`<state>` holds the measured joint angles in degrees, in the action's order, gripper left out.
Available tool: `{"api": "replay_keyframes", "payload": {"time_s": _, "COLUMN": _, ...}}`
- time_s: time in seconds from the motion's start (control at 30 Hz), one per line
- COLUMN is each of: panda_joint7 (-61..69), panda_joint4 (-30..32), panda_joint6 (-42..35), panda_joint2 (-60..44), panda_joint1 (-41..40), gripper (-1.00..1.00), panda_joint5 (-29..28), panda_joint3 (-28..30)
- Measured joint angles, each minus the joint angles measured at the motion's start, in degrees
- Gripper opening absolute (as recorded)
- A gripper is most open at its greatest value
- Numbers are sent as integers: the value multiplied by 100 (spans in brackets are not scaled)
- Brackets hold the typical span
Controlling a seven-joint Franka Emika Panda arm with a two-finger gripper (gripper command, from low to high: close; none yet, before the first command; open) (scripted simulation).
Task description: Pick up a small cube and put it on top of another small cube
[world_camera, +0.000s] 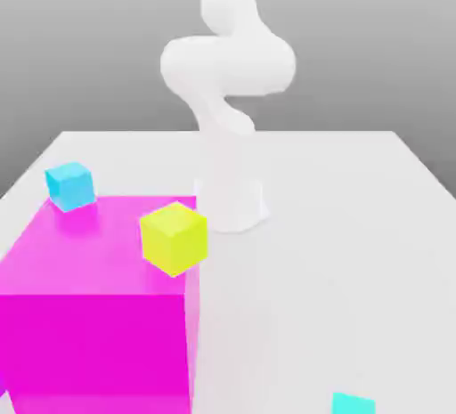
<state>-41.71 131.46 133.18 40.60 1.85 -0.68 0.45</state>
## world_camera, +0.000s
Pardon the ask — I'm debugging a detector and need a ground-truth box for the small cyan cube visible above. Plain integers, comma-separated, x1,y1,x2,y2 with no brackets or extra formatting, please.
331,392,377,414

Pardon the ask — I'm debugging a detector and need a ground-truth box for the small yellow cube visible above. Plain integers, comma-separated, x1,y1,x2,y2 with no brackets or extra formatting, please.
139,200,208,279

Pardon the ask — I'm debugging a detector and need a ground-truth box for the large magenta box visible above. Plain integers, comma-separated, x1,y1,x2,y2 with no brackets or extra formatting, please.
0,195,200,414

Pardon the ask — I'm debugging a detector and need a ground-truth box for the small blue cube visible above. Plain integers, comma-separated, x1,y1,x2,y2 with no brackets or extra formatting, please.
45,161,97,214

